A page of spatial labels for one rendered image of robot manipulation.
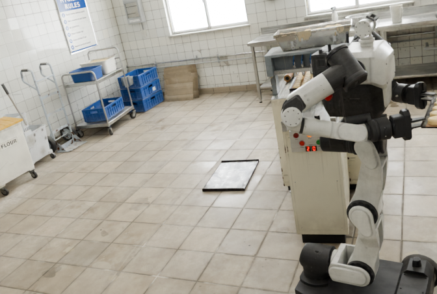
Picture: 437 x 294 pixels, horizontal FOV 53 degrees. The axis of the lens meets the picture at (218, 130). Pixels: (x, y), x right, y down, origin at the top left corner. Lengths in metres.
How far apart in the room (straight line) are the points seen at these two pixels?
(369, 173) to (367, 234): 0.31
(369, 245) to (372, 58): 0.93
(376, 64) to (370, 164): 0.46
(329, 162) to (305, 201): 0.32
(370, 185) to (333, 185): 0.75
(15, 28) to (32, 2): 0.51
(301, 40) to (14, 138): 3.38
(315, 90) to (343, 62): 0.14
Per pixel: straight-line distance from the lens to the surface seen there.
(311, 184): 2.83
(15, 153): 5.32
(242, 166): 4.31
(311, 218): 2.96
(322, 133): 1.71
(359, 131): 1.70
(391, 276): 2.56
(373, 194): 2.12
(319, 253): 2.42
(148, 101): 7.18
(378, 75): 1.82
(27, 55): 6.43
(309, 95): 1.68
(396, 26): 5.78
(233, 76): 7.17
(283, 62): 3.38
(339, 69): 1.69
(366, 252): 2.31
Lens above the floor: 1.77
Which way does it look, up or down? 19 degrees down
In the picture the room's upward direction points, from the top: 11 degrees counter-clockwise
